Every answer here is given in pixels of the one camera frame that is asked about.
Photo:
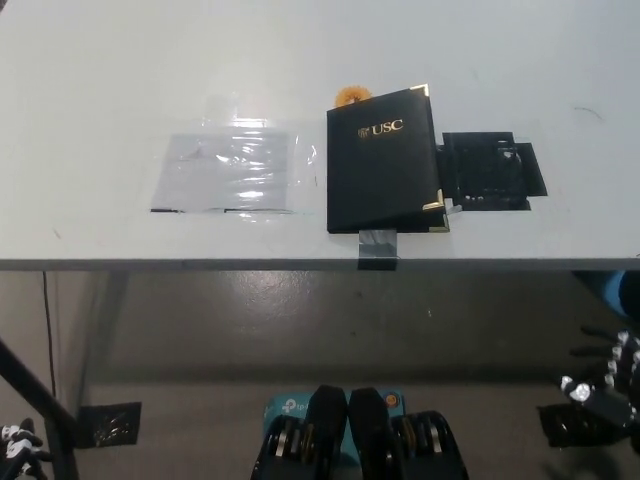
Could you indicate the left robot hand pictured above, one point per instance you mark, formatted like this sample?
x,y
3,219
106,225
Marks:
x,y
17,445

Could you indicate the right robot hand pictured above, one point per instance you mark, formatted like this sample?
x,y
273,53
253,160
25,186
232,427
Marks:
x,y
607,400

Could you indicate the black USC diary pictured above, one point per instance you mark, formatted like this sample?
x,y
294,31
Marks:
x,y
380,170

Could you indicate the black floor tape patch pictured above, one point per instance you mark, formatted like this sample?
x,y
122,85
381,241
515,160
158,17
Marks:
x,y
110,425
565,425

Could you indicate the blue object under table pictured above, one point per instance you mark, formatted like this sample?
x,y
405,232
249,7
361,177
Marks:
x,y
616,295

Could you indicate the grey table leg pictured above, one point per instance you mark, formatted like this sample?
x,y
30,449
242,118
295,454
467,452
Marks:
x,y
102,340

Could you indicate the black tape patch on table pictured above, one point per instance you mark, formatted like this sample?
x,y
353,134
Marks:
x,y
480,165

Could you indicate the teal tp-link box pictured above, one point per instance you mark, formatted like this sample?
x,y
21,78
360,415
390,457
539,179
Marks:
x,y
287,406

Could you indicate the clear plastic film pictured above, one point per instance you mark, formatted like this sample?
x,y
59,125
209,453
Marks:
x,y
250,120

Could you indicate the black diagonal frame bar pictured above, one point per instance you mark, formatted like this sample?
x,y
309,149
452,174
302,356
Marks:
x,y
35,390

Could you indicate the grey duct tape strip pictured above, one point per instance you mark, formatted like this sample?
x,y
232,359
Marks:
x,y
377,247

